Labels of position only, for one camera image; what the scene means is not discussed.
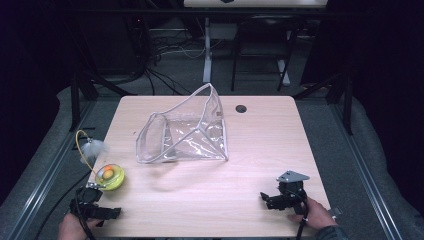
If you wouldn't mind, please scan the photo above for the person's right hand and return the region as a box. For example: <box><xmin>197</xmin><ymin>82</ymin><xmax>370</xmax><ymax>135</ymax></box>
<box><xmin>287</xmin><ymin>195</ymin><xmax>338</xmax><ymax>232</ymax></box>

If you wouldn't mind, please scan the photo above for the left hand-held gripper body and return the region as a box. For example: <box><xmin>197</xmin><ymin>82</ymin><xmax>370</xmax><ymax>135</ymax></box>
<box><xmin>68</xmin><ymin>181</ymin><xmax>105</xmax><ymax>222</ymax></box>

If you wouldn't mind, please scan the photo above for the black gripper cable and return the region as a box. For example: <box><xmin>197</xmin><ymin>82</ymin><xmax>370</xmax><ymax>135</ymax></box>
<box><xmin>295</xmin><ymin>190</ymin><xmax>310</xmax><ymax>240</ymax></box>
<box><xmin>33</xmin><ymin>169</ymin><xmax>98</xmax><ymax>240</ymax></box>

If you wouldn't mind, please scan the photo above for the tangle of floor cables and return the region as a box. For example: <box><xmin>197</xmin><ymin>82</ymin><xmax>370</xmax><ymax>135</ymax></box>
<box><xmin>139</xmin><ymin>26</ymin><xmax>209</xmax><ymax>97</ymax></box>

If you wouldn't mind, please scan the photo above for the black chair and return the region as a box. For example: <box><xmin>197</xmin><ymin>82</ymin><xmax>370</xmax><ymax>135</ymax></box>
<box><xmin>230</xmin><ymin>14</ymin><xmax>307</xmax><ymax>93</ymax></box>

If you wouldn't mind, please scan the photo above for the grey aluminium rail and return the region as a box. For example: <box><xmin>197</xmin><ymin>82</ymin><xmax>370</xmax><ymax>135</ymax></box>
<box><xmin>6</xmin><ymin>98</ymin><xmax>98</xmax><ymax>240</ymax></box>
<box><xmin>329</xmin><ymin>99</ymin><xmax>405</xmax><ymax>240</ymax></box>

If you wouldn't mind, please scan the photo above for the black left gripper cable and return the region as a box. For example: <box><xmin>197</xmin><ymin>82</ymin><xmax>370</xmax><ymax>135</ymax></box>
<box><xmin>33</xmin><ymin>169</ymin><xmax>98</xmax><ymax>240</ymax></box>

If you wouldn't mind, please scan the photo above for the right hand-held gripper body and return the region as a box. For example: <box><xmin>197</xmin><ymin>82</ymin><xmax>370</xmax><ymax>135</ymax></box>
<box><xmin>275</xmin><ymin>170</ymin><xmax>311</xmax><ymax>216</ymax></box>

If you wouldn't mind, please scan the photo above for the person's left hand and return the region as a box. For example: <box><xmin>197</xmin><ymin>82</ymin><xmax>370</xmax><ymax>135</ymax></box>
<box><xmin>57</xmin><ymin>212</ymin><xmax>102</xmax><ymax>240</ymax></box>

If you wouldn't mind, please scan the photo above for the black metal stand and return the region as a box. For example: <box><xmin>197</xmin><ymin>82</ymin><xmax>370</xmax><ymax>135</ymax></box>
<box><xmin>67</xmin><ymin>65</ymin><xmax>138</xmax><ymax>132</ymax></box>
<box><xmin>292</xmin><ymin>71</ymin><xmax>355</xmax><ymax>136</ymax></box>

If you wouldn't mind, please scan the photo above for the clear plastic bag white trim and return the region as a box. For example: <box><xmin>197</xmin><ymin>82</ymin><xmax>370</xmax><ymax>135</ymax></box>
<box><xmin>135</xmin><ymin>82</ymin><xmax>230</xmax><ymax>165</ymax></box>

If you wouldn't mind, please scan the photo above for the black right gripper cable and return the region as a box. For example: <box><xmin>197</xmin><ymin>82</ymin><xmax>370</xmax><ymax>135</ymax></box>
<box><xmin>295</xmin><ymin>190</ymin><xmax>310</xmax><ymax>240</ymax></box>

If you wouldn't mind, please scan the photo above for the yellow cat toy with feather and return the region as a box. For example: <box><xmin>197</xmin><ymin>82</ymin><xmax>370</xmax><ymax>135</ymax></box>
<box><xmin>75</xmin><ymin>129</ymin><xmax>126</xmax><ymax>192</ymax></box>

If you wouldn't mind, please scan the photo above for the white desk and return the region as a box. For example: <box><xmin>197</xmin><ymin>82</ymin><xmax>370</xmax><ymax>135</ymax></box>
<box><xmin>183</xmin><ymin>0</ymin><xmax>330</xmax><ymax>86</ymax></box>

